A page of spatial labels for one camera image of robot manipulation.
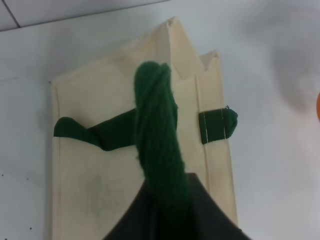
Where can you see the orange fruit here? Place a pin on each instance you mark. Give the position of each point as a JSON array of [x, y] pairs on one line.
[[318, 107]]

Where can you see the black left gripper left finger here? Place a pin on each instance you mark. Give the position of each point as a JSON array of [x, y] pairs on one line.
[[139, 222]]

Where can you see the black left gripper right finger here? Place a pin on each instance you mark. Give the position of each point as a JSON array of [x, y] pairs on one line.
[[210, 221]]

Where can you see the cream linen bag green handles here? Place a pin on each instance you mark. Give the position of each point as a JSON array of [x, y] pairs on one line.
[[145, 115]]

